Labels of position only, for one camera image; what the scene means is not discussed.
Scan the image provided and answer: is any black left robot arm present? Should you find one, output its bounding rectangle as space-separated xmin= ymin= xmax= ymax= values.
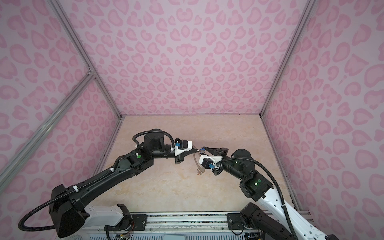
xmin=49 ymin=129 xmax=198 ymax=238

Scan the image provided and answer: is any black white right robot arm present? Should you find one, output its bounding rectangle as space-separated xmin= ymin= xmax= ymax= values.
xmin=199 ymin=147 xmax=337 ymax=240

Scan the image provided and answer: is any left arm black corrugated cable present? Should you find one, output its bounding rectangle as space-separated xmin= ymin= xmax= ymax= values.
xmin=17 ymin=129 xmax=175 ymax=232

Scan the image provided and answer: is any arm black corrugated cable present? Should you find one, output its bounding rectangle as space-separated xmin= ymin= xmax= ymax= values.
xmin=215 ymin=157 xmax=299 ymax=240
xmin=17 ymin=129 xmax=175 ymax=232

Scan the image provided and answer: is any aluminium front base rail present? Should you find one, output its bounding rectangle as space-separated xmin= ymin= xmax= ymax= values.
xmin=83 ymin=209 xmax=319 ymax=240

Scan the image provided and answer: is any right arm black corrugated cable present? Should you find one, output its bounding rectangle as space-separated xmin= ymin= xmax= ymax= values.
xmin=215 ymin=157 xmax=299 ymax=240

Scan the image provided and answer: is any aluminium left back corner post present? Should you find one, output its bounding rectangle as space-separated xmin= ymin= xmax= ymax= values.
xmin=47 ymin=0 xmax=123 ymax=120

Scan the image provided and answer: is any aluminium corner post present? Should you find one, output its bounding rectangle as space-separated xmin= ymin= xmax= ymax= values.
xmin=260 ymin=0 xmax=319 ymax=119
xmin=47 ymin=0 xmax=123 ymax=120

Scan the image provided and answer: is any aluminium left wall diagonal bar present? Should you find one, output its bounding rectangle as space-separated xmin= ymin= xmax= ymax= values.
xmin=1 ymin=71 xmax=95 ymax=193

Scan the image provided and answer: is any aluminium right back corner post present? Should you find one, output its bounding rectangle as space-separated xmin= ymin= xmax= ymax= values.
xmin=260 ymin=0 xmax=319 ymax=119

